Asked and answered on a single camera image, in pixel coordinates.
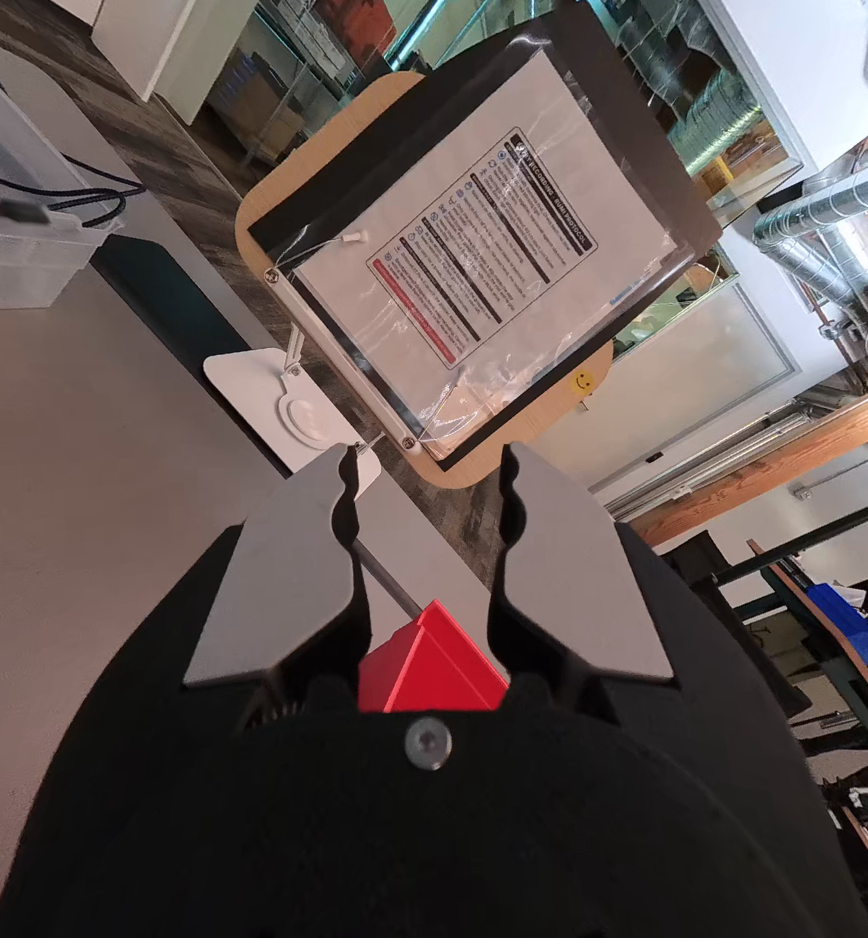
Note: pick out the blue storage bins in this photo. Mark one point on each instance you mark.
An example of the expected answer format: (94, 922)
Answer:
(844, 619)

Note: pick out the white cabinet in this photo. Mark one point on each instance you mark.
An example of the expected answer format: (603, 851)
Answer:
(170, 36)

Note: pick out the dark desk mat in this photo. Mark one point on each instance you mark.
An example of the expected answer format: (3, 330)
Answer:
(155, 293)

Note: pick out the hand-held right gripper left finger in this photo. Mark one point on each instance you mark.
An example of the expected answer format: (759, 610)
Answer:
(280, 586)

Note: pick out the wooden ceiling beam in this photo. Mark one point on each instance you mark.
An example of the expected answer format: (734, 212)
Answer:
(771, 469)

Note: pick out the yellow smiley sticker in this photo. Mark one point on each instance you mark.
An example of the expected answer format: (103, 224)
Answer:
(584, 381)

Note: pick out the wooden board with instruction sheet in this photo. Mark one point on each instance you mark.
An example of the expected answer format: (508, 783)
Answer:
(478, 220)

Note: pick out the red plastic bin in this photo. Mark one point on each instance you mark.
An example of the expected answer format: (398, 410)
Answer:
(434, 674)

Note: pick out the silver air duct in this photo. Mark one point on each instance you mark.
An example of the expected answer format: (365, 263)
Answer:
(829, 212)

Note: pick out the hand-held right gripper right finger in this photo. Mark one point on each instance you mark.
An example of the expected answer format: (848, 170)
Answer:
(587, 586)

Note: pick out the clear plastic bin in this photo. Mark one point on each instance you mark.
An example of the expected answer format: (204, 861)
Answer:
(23, 146)

